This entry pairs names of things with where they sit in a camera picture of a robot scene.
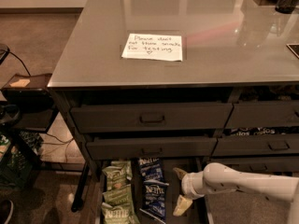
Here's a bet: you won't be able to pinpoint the upper green chip bag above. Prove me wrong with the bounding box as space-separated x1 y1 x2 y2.
103 161 133 190

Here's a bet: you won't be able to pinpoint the green chip bag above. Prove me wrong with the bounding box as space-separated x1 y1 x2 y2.
103 161 133 190
102 203 140 224
103 185 133 206

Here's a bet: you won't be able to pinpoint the green plastic crate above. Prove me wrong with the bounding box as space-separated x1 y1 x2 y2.
0 132 43 189

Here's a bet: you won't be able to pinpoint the middle right drawer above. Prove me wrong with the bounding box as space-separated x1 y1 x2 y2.
212 134 299 157

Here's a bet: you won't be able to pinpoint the middle green chip bag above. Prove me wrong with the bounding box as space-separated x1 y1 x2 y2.
103 185 133 206

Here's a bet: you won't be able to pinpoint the bottom right drawer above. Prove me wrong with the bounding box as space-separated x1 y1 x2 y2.
207 156 299 173

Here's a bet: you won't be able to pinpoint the dark shoe at corner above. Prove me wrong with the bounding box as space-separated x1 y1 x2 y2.
0 200 14 224

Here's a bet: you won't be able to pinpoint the white handwritten paper note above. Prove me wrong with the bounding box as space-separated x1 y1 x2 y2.
121 34 183 62

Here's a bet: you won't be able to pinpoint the lower green chip bag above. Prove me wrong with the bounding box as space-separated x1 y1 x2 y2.
102 203 140 224

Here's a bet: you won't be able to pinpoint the dark snack bags in drawer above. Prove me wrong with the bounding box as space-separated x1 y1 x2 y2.
225 126 299 136

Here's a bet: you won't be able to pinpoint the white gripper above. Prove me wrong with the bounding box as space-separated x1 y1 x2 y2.
173 167 206 217

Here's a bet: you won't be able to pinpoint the middle left drawer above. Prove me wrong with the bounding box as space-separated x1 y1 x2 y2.
86 136 217 160

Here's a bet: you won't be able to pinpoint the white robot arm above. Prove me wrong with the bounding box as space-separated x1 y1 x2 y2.
173 162 299 224

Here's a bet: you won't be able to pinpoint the top left drawer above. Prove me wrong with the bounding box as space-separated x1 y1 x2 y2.
71 103 233 133

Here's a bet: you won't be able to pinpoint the grey drawer cabinet counter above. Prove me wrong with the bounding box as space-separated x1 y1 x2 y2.
49 0 299 215

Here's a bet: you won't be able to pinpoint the top right drawer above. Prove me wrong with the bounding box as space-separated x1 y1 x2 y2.
226 101 299 129

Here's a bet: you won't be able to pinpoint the open bottom left drawer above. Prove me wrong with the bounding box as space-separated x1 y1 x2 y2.
94 158 215 224

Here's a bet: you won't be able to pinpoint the black cable on left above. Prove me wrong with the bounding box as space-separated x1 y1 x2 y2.
0 44 32 77

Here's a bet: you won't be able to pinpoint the dark tablet on counter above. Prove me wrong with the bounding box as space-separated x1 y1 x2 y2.
286 44 299 59

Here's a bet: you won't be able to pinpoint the blue chip bag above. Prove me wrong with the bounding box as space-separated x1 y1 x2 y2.
140 179 169 224
138 158 164 182

